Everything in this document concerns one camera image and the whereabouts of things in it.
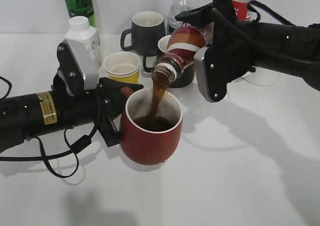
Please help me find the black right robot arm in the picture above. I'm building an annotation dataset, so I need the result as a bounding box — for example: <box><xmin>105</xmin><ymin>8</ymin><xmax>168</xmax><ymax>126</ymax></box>
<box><xmin>176</xmin><ymin>0</ymin><xmax>320</xmax><ymax>95</ymax></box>

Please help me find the brown coffee drink bottle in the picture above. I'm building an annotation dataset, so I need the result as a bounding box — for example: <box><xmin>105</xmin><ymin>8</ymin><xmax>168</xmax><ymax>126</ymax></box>
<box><xmin>151</xmin><ymin>22</ymin><xmax>214</xmax><ymax>85</ymax></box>

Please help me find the cola bottle red label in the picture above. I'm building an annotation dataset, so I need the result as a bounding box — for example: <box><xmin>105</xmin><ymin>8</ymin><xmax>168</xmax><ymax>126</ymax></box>
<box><xmin>229</xmin><ymin>0</ymin><xmax>258</xmax><ymax>21</ymax></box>

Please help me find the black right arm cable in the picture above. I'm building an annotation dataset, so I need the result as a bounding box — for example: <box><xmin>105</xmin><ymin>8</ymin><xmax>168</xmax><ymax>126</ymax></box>
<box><xmin>246</xmin><ymin>0</ymin><xmax>320</xmax><ymax>62</ymax></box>

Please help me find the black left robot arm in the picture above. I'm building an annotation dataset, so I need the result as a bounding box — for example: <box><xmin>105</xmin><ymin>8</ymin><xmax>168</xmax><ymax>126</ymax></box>
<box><xmin>0</xmin><ymin>75</ymin><xmax>143</xmax><ymax>152</ymax></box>

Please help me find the red ceramic mug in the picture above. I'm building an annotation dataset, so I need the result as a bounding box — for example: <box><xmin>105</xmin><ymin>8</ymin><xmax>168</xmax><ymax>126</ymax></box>
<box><xmin>120</xmin><ymin>87</ymin><xmax>183</xmax><ymax>166</ymax></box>

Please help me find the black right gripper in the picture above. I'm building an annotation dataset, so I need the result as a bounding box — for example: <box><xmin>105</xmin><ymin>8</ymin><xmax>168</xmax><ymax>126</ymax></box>
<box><xmin>174</xmin><ymin>0</ymin><xmax>256</xmax><ymax>87</ymax></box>

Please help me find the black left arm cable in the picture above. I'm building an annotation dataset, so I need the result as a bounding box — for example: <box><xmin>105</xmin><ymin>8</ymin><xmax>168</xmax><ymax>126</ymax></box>
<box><xmin>0</xmin><ymin>75</ymin><xmax>98</xmax><ymax>179</ymax></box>

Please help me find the white ceramic mug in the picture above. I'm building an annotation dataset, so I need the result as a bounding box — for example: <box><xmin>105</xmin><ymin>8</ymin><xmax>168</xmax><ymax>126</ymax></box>
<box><xmin>242</xmin><ymin>67</ymin><xmax>279</xmax><ymax>87</ymax></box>

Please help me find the green soda bottle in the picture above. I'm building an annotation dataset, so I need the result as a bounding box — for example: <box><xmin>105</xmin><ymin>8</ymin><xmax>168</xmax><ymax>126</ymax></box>
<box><xmin>64</xmin><ymin>0</ymin><xmax>96</xmax><ymax>27</ymax></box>

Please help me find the white milk carton bottle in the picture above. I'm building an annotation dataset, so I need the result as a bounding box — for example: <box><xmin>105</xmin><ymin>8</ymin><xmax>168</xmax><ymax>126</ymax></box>
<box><xmin>65</xmin><ymin>16</ymin><xmax>102</xmax><ymax>68</ymax></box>

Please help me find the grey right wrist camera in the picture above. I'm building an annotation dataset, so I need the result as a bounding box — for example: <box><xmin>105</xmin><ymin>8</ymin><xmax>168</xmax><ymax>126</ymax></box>
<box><xmin>193</xmin><ymin>44</ymin><xmax>251</xmax><ymax>103</ymax></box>

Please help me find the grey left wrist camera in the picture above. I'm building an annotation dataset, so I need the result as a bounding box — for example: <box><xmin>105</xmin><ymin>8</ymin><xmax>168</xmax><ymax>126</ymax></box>
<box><xmin>56</xmin><ymin>38</ymin><xmax>99</xmax><ymax>97</ymax></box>

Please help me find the dark grey mug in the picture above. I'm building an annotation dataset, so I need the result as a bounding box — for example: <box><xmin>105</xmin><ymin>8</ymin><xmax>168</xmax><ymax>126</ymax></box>
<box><xmin>120</xmin><ymin>11</ymin><xmax>166</xmax><ymax>56</ymax></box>

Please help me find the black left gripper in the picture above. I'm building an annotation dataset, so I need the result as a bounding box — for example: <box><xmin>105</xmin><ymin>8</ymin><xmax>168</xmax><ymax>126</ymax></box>
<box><xmin>51</xmin><ymin>69</ymin><xmax>144</xmax><ymax>147</ymax></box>

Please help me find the yellow paper cup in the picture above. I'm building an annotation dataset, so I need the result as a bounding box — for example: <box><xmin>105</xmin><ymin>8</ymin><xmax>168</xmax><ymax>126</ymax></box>
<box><xmin>103</xmin><ymin>51</ymin><xmax>141</xmax><ymax>84</ymax></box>

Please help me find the black ceramic mug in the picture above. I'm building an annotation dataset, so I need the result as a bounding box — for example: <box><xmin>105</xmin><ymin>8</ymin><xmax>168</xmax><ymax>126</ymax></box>
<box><xmin>142</xmin><ymin>34</ymin><xmax>195</xmax><ymax>89</ymax></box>

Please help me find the clear water bottle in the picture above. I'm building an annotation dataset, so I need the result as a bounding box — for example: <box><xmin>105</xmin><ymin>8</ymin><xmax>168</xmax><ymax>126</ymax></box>
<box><xmin>167</xmin><ymin>0</ymin><xmax>191</xmax><ymax>35</ymax></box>

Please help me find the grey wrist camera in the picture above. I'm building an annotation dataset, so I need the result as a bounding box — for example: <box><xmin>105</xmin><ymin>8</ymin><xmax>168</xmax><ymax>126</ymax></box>
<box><xmin>193</xmin><ymin>44</ymin><xmax>251</xmax><ymax>103</ymax></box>
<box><xmin>56</xmin><ymin>38</ymin><xmax>99</xmax><ymax>97</ymax></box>

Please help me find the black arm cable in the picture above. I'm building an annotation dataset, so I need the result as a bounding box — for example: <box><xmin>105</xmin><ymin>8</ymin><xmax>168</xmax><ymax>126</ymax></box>
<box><xmin>0</xmin><ymin>75</ymin><xmax>98</xmax><ymax>179</ymax></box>
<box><xmin>246</xmin><ymin>0</ymin><xmax>320</xmax><ymax>62</ymax></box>

